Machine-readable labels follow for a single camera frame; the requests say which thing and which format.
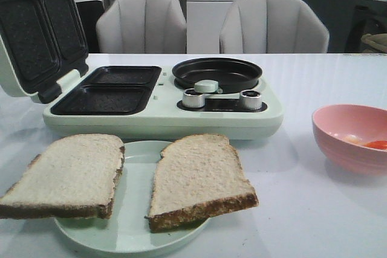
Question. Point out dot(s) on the bread slice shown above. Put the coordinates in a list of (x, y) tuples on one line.
[(75, 177), (198, 177)]

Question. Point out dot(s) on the pink bowl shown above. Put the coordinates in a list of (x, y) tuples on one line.
[(341, 131)]

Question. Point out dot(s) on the green sandwich maker lid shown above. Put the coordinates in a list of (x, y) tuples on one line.
[(41, 42)]

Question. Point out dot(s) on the green breakfast maker base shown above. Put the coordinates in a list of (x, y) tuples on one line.
[(144, 102)]

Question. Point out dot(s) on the left silver control knob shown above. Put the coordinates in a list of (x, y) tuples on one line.
[(193, 99)]

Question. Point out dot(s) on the silver control knob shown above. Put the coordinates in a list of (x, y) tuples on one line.
[(250, 100), (193, 99)]

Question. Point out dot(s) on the black round frying pan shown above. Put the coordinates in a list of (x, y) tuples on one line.
[(232, 75)]

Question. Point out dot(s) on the right silver control knob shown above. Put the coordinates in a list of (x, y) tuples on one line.
[(250, 100)]

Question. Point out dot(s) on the left grey upholstered chair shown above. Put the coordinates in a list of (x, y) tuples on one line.
[(142, 27)]

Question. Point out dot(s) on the grey upholstered chair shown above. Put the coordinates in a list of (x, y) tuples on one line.
[(272, 27), (142, 27)]

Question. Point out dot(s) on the right grey upholstered chair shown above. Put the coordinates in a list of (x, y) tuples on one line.
[(272, 27)]

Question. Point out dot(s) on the white cabinet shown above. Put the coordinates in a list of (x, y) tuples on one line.
[(204, 22)]

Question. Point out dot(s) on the pale green round plate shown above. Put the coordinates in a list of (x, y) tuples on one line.
[(126, 233)]

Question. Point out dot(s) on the beige cushion at right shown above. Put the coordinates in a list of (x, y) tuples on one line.
[(375, 41)]

